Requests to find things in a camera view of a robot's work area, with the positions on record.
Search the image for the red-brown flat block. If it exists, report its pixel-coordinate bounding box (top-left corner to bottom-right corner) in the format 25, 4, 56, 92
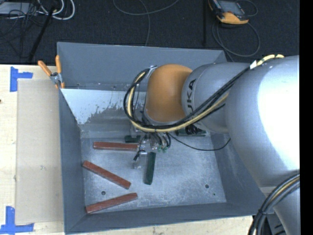
92, 141, 140, 152
85, 192, 138, 214
82, 160, 132, 190

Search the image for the grey metal bin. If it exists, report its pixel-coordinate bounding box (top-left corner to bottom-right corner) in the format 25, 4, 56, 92
56, 42, 275, 235

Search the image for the pale wood flat board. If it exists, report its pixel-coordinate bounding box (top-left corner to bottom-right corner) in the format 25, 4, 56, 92
15, 78, 65, 226

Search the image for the black cylinder on white bracket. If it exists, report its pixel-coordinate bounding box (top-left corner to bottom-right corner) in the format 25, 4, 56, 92
183, 124, 201, 136

